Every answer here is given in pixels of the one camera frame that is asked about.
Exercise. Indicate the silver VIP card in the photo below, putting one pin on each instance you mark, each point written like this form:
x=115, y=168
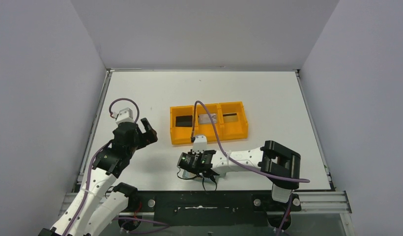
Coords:
x=205, y=118

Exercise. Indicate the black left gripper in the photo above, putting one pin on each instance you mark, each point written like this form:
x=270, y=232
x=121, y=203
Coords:
x=142, y=134

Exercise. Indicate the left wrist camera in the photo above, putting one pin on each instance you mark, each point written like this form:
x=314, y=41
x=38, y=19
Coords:
x=124, y=115

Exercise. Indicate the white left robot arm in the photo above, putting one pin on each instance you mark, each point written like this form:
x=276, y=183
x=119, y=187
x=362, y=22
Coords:
x=85, y=216

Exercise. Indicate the gold card end bin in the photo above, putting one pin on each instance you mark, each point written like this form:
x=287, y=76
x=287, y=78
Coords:
x=230, y=117

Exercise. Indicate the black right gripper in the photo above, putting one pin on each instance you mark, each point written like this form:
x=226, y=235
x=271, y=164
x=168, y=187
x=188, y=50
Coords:
x=195, y=163

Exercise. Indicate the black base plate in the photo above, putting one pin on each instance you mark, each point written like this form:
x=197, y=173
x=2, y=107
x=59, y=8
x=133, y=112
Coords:
x=211, y=208

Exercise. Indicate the green card holder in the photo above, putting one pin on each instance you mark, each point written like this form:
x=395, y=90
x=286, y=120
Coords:
x=190, y=176

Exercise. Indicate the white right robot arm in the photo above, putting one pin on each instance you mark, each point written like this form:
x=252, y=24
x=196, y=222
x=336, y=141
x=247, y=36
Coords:
x=273, y=160

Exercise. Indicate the yellow three-compartment bin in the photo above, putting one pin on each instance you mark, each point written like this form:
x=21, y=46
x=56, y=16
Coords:
x=226, y=131

